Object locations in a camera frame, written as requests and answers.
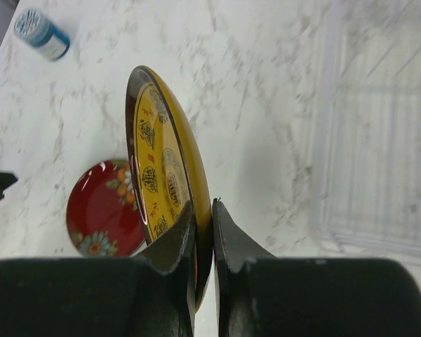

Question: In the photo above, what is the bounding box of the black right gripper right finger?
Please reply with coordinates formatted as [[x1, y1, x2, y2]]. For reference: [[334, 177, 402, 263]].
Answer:
[[212, 200, 421, 336]]

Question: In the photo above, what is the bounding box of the white wire dish rack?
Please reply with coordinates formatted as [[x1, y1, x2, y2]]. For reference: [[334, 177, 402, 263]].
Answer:
[[309, 1, 421, 258]]

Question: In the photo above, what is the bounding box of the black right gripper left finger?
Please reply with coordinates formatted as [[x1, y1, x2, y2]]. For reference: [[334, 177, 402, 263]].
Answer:
[[0, 204, 196, 336]]

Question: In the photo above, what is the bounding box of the blue white round jar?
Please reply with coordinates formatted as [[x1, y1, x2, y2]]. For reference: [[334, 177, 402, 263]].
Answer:
[[13, 8, 70, 61]]

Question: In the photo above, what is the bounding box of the red floral plate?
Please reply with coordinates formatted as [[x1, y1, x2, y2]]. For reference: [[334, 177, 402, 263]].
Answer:
[[66, 159, 145, 257]]

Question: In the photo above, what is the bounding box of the yellow patterned plate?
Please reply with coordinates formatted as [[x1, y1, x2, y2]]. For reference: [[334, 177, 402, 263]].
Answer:
[[125, 65, 213, 308]]

